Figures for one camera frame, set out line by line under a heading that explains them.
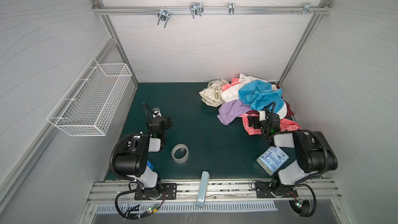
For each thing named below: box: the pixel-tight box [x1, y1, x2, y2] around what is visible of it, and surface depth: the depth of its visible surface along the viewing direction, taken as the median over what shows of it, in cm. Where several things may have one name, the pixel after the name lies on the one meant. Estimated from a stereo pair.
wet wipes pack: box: [256, 146, 290, 176], surface depth 80 cm
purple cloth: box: [216, 99, 253, 126], surface depth 100 cm
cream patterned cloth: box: [198, 78, 231, 108], surface depth 103 cm
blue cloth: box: [238, 79, 285, 114], surface depth 91 cm
